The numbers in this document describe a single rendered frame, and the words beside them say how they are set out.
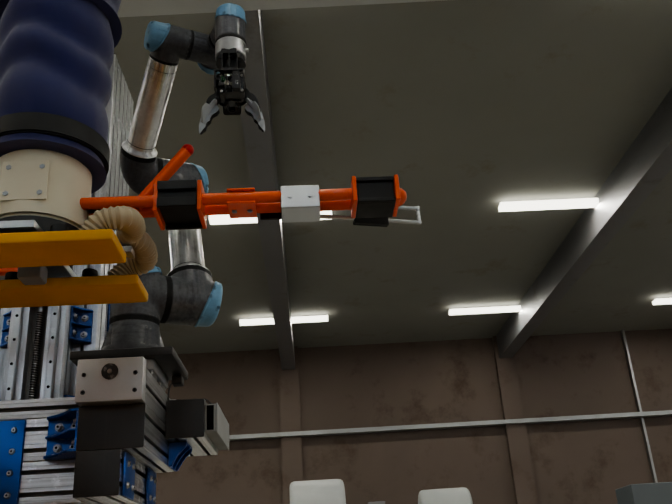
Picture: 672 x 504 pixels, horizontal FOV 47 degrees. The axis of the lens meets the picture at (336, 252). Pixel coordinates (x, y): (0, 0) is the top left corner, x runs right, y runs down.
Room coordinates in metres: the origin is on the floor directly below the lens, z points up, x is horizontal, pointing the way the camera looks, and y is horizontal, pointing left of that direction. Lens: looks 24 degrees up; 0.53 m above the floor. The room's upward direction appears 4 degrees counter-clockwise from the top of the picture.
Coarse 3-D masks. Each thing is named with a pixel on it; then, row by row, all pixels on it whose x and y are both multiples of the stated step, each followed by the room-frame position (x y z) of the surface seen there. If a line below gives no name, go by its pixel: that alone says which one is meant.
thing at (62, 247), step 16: (0, 240) 1.07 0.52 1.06; (16, 240) 1.07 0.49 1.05; (32, 240) 1.07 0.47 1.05; (48, 240) 1.07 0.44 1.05; (64, 240) 1.07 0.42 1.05; (80, 240) 1.08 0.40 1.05; (96, 240) 1.08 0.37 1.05; (112, 240) 1.08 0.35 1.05; (0, 256) 1.11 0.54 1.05; (16, 256) 1.12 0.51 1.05; (32, 256) 1.12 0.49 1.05; (48, 256) 1.13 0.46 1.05; (64, 256) 1.13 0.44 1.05; (80, 256) 1.13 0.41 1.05; (96, 256) 1.14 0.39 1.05; (112, 256) 1.14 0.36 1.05
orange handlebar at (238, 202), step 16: (240, 192) 1.20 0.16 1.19; (256, 192) 1.20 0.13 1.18; (272, 192) 1.21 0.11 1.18; (320, 192) 1.21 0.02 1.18; (336, 192) 1.21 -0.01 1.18; (400, 192) 1.22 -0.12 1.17; (96, 208) 1.20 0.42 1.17; (144, 208) 1.23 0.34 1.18; (208, 208) 1.24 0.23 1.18; (224, 208) 1.24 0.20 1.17; (240, 208) 1.22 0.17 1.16; (256, 208) 1.24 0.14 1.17; (272, 208) 1.25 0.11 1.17; (320, 208) 1.25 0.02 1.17; (336, 208) 1.26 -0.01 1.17; (0, 272) 1.45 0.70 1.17
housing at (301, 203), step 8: (288, 192) 1.21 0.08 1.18; (296, 192) 1.21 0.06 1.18; (304, 192) 1.21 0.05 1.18; (312, 192) 1.21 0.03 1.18; (288, 200) 1.21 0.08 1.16; (296, 200) 1.21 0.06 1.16; (304, 200) 1.21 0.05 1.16; (312, 200) 1.21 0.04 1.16; (288, 208) 1.21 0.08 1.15; (296, 208) 1.21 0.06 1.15; (304, 208) 1.21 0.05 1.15; (312, 208) 1.21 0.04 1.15; (288, 216) 1.24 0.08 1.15; (296, 216) 1.24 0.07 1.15; (304, 216) 1.24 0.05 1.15; (312, 216) 1.25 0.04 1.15
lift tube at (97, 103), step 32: (32, 0) 1.11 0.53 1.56; (64, 0) 1.12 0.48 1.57; (0, 32) 1.15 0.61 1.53; (32, 32) 1.10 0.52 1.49; (64, 32) 1.13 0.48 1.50; (96, 32) 1.16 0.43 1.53; (0, 64) 1.14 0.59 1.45; (32, 64) 1.11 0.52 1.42; (64, 64) 1.13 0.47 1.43; (96, 64) 1.17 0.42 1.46; (0, 96) 1.12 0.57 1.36; (32, 96) 1.11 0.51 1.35; (64, 96) 1.12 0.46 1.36; (96, 96) 1.19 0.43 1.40; (96, 128) 1.18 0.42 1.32; (96, 160) 1.19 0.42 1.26
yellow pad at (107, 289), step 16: (16, 272) 1.29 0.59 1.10; (96, 272) 1.31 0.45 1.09; (0, 288) 1.25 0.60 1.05; (16, 288) 1.26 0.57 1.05; (32, 288) 1.26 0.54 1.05; (48, 288) 1.26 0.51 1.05; (64, 288) 1.27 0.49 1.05; (80, 288) 1.27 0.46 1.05; (96, 288) 1.28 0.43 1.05; (112, 288) 1.28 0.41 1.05; (128, 288) 1.29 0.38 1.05; (144, 288) 1.32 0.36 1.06; (0, 304) 1.33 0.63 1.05; (16, 304) 1.33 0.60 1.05; (32, 304) 1.34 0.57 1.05; (48, 304) 1.34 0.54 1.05; (64, 304) 1.35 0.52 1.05; (80, 304) 1.35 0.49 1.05
